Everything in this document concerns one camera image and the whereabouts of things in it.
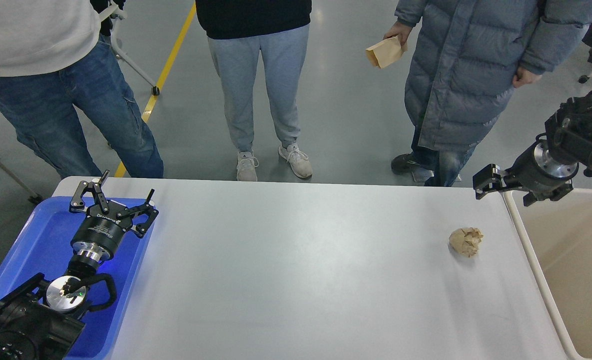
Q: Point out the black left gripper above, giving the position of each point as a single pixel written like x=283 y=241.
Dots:
x=106 y=222

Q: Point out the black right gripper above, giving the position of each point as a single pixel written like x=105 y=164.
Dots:
x=535 y=171

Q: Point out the brown paper ball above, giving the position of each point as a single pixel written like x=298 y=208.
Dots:
x=466 y=241

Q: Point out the brown paper bag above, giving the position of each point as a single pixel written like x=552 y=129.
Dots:
x=385 y=52

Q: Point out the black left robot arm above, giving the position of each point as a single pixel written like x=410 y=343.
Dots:
x=66 y=281

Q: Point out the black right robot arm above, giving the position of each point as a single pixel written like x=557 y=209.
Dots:
x=568 y=133

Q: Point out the left hand of coat person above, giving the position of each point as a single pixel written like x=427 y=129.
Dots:
x=524 y=77

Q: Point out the right hand holding bag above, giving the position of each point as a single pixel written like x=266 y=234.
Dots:
x=399 y=31

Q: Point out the blue plastic tray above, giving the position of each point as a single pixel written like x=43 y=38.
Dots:
x=43 y=246

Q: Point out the beige plastic bin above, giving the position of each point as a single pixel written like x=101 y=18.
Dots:
x=557 y=238

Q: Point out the person in grey puffer coat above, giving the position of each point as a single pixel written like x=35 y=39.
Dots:
x=460 y=76

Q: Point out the person in white sweater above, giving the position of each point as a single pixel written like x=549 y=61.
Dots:
x=55 y=59

